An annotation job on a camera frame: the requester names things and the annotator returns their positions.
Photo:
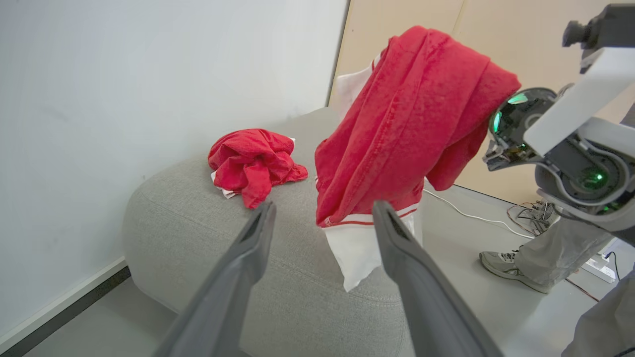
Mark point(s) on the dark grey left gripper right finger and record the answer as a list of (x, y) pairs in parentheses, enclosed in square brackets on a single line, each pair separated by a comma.
[(426, 297)]

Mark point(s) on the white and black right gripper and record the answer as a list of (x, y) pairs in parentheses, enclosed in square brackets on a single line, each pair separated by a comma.
[(516, 126)]

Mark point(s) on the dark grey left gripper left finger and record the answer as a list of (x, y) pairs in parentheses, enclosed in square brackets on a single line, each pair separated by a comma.
[(225, 292)]

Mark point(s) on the red and white sweatshirt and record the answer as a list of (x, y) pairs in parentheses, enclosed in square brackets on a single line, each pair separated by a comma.
[(407, 144)]

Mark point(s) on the red basketball jersey number 23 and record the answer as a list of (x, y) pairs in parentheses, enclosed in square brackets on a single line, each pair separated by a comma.
[(253, 161)]

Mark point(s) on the grey fabric sofa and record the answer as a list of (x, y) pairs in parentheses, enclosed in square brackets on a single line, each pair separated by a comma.
[(297, 307)]

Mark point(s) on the grey sneaker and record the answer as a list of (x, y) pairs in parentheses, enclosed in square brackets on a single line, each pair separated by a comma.
[(508, 267)]

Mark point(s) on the grey trouser leg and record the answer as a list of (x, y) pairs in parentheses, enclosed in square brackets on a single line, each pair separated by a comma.
[(607, 325), (560, 248)]

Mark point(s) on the white power strip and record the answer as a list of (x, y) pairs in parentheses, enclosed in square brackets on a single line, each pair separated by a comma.
[(600, 268)]

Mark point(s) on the white and black baseboard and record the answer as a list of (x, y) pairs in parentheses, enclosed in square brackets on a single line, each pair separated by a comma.
[(59, 303)]

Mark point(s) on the dark grey wrist camera box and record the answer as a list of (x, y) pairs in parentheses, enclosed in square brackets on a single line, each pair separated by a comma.
[(607, 25)]

